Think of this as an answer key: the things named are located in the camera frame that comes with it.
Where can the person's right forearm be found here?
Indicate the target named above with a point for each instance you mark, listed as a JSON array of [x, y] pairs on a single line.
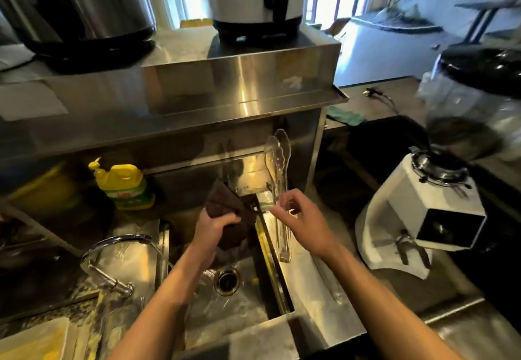
[[378, 311]]

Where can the person's right hand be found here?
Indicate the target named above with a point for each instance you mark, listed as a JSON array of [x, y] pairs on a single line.
[[305, 225]]

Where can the person's left hand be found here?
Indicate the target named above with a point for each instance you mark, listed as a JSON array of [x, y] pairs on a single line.
[[212, 231]]

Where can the stainless steel shelf unit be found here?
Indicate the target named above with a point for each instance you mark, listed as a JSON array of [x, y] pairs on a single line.
[[175, 87]]

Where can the white coffee grinder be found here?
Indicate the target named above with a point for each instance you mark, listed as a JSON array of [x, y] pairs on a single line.
[[443, 176]]

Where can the yellow sponge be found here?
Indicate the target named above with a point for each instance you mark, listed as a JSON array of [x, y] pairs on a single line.
[[34, 341]]

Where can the person's right thumb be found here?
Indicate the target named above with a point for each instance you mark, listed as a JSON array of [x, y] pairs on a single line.
[[281, 217]]

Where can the green cloth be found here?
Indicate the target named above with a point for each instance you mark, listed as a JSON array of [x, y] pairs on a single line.
[[346, 114]]

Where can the white insulated drink dispenser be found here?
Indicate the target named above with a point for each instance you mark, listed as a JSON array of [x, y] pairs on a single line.
[[260, 1]]

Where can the yellow dish soap bottle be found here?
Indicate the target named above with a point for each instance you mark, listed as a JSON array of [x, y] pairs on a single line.
[[124, 184]]

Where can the clear plastic tongs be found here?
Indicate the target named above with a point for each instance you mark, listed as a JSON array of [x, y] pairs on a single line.
[[280, 193]]

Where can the black metal table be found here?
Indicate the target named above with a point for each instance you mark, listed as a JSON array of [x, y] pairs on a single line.
[[490, 16]]

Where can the person's left forearm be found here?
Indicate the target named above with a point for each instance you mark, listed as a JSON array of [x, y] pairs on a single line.
[[163, 307]]

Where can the stainless steel sink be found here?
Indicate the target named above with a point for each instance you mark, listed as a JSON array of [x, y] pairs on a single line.
[[240, 290]]

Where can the large stainless steel urn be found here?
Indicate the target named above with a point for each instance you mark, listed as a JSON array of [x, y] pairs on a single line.
[[81, 9]]

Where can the chrome sink faucet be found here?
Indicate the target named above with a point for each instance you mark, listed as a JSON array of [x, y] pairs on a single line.
[[112, 262]]

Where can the person's left thumb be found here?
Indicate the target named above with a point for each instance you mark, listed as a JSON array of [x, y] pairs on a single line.
[[227, 219]]

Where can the dark brown cleaning cloth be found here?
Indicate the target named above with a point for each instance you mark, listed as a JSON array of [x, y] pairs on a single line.
[[232, 219]]

